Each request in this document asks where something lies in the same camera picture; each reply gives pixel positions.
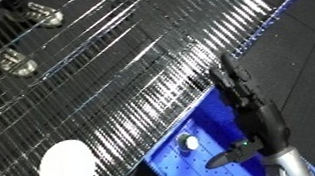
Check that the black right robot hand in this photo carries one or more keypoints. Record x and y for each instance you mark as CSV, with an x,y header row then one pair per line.
x,y
264,127

